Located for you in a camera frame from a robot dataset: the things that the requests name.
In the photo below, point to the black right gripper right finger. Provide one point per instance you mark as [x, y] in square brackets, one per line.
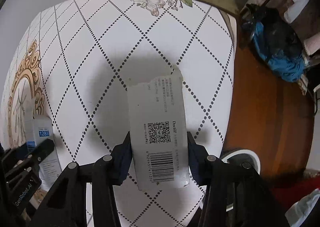
[204, 167]

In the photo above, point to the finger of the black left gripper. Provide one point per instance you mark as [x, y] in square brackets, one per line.
[28, 158]

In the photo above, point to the white blue medicine box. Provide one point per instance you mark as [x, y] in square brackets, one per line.
[39, 138]

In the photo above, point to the beige doormat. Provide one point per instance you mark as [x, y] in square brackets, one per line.
[229, 6]

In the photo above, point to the white barcode medicine box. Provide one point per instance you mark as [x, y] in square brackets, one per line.
[158, 132]

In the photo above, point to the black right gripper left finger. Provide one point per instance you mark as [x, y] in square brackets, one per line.
[112, 169]

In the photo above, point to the hanging light clothes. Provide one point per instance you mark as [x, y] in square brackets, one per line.
[303, 16]

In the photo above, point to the white round trash bin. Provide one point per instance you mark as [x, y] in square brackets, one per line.
[238, 156]

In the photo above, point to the red blanket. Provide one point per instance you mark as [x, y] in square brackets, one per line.
[292, 187]

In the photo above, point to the white diamond pattern tablecloth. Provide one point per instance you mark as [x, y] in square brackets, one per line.
[76, 58]

